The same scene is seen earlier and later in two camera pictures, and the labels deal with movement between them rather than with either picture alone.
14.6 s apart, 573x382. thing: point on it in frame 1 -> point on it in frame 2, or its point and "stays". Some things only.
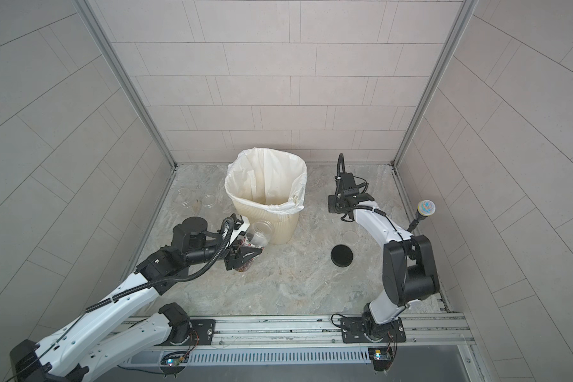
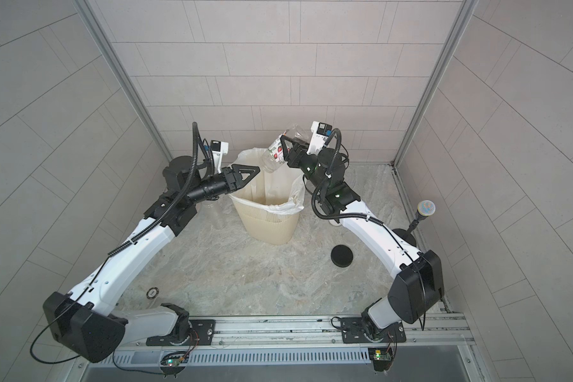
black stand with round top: [425, 208] stays
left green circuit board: [174, 359] stays
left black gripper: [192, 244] -> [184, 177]
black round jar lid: [341, 255] stays
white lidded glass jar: [259, 235] -> [275, 156]
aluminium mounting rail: [438, 332] stays
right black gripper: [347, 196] -> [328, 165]
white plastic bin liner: [269, 179] stays
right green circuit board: [380, 357] stays
